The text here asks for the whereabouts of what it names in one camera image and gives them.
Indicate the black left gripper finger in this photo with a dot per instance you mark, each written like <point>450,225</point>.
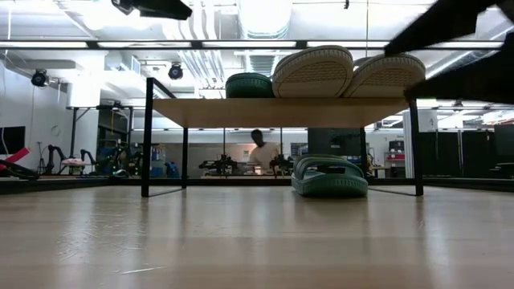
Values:
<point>160,9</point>

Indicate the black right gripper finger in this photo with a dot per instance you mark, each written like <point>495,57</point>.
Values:
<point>474,80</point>
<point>441,24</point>

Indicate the beige rubber slide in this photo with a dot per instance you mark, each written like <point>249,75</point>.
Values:
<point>313,72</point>
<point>385,78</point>

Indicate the green rubber slide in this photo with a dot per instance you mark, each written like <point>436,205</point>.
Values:
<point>249,86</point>
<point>329,186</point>

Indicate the red storage shelf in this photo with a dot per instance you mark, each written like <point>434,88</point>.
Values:
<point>395,157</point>

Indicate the white ceiling pipes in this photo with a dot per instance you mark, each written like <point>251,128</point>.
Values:
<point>197,24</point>

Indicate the black curtain partition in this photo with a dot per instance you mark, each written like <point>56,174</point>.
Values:
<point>474,152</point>

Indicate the black standing panel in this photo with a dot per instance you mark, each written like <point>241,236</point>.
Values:
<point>335,142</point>

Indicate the black background robot arms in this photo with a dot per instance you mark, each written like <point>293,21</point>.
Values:
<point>217,165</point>

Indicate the person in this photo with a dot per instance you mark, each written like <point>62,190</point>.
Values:
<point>263,152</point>

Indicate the red foam tube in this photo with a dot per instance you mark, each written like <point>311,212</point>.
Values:
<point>16,155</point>

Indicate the black aluminium rig frame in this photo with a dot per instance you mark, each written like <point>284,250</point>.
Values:
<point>197,45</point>

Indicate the silver ventilation duct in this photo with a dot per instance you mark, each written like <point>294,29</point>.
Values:
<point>263,20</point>

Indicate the wooden shelf with black frame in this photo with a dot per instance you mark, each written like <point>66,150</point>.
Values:
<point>277,112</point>

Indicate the black wall screen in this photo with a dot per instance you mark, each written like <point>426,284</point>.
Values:
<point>12,138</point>

